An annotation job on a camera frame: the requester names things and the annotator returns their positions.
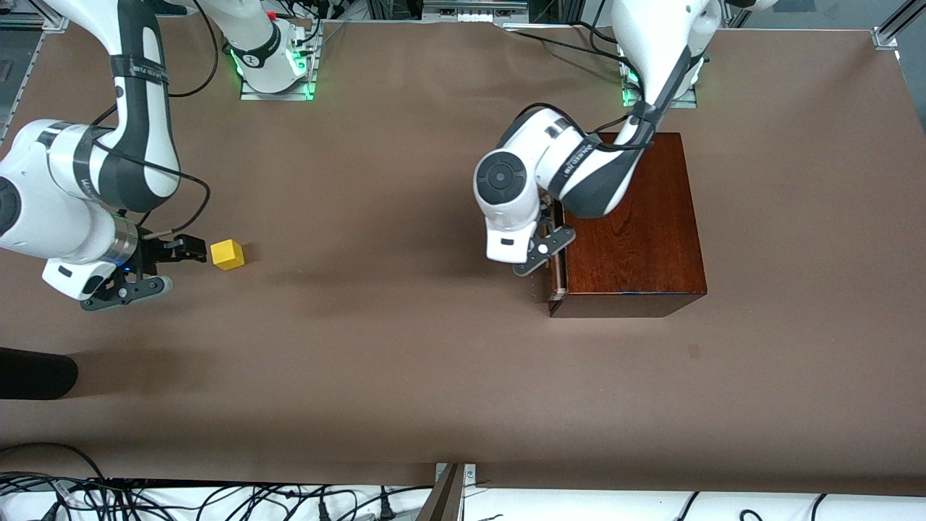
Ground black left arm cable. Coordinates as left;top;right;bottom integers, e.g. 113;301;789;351
506;101;659;153

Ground light wood drawer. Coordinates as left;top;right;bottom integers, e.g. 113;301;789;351
548;199;569;301

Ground black round-ended cylinder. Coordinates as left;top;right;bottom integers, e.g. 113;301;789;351
0;347;79;401

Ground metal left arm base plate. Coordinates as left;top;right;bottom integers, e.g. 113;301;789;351
622;80;700;109

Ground aluminium side frame profile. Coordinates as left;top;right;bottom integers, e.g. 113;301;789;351
0;29;46;138

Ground aluminium corner profile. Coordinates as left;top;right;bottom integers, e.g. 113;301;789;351
872;0;926;50

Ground silver corner bracket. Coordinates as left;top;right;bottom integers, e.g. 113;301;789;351
436;463;478;501

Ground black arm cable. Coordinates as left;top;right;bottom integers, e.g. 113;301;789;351
90;0;219;240
506;101;659;153

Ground thin black base cable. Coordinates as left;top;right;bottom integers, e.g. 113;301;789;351
506;20;630;62

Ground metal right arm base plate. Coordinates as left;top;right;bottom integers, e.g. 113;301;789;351
241;43;319;102

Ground dark metal beam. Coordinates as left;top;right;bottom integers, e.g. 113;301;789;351
416;463;464;521

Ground tangled black cables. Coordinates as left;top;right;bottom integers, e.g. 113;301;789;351
0;441;435;521

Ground yellow block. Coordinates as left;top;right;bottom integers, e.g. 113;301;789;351
210;239;245;271

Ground large paper table cover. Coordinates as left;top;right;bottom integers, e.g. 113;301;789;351
0;14;926;496

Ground dark wooden cabinet box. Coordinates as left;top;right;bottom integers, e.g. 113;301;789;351
548;132;708;318

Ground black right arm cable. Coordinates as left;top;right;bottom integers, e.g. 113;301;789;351
90;0;219;240

